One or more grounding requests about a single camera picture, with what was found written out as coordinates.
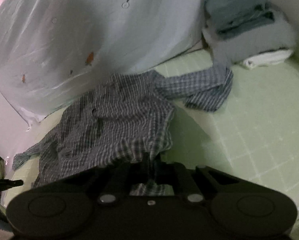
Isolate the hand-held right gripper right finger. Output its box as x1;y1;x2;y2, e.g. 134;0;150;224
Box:
155;161;240;203

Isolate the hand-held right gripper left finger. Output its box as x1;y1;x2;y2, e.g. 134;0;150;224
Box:
62;155;150;204

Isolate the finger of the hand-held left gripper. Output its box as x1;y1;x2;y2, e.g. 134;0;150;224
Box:
2;179;24;188

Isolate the blue checked shirt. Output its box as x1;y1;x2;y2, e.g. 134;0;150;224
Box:
12;69;234;197

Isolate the white board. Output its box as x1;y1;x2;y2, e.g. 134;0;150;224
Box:
0;80;43;160

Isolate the green grid bed sheet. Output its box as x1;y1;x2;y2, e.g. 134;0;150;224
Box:
0;49;299;220

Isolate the carrot print quilt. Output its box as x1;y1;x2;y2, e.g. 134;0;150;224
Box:
0;0;242;123

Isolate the white folded towel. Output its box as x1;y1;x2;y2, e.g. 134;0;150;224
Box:
240;49;294;70

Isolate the grey folded cloth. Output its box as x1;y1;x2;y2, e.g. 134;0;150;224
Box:
202;17;297;64

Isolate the blue-grey folded cloth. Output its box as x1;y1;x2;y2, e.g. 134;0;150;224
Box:
205;0;275;40

